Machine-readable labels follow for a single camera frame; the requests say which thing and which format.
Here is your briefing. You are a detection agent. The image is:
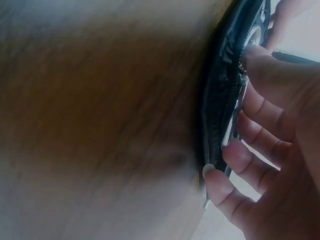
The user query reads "person's left hand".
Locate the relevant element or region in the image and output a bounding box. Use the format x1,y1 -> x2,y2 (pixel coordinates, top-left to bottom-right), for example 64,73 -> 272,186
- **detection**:
264,0 -> 320,50

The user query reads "person's right hand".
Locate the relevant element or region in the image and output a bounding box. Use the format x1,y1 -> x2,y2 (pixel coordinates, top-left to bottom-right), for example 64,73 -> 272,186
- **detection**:
201,45 -> 320,240

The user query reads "silver metal stick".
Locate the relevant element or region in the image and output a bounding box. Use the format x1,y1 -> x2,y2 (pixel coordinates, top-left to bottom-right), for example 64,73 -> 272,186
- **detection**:
202,81 -> 250,209

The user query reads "black zippered pouch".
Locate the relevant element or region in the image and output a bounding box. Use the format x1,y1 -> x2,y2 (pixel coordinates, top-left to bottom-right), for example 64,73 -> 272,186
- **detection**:
196,0 -> 279,209

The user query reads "black slim bar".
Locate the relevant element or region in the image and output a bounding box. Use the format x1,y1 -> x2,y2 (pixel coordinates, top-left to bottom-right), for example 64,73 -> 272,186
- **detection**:
271,49 -> 320,65

